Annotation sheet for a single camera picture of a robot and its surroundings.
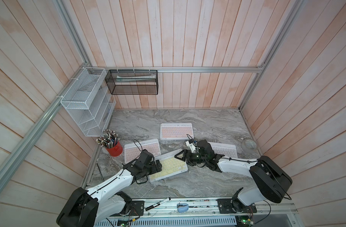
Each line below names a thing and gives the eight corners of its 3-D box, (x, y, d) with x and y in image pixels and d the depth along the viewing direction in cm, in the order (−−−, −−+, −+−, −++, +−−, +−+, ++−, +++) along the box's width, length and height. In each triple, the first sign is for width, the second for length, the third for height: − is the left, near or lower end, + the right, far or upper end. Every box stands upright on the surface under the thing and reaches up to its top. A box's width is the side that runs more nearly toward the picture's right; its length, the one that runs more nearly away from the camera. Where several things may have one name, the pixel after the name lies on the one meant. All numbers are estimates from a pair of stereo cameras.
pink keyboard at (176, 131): (159, 139, 104) (159, 137, 102) (160, 125, 112) (160, 123, 110) (193, 139, 104) (194, 137, 102) (191, 125, 112) (192, 123, 110)
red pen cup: (106, 157, 94) (94, 143, 80) (110, 145, 101) (100, 129, 86) (121, 157, 94) (112, 143, 80) (124, 145, 101) (116, 129, 86)
